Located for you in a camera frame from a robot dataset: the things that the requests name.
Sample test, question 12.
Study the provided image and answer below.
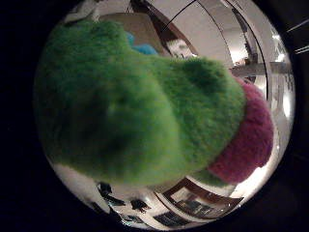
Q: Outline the green and pink plush toy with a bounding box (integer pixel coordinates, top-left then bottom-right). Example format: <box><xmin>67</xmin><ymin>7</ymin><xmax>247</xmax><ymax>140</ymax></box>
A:
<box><xmin>33</xmin><ymin>18</ymin><xmax>274</xmax><ymax>188</ymax></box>

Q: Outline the brown cardboard box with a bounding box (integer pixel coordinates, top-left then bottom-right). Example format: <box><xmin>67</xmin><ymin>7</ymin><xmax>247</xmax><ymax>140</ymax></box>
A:
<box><xmin>98</xmin><ymin>13</ymin><xmax>168</xmax><ymax>56</ymax></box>

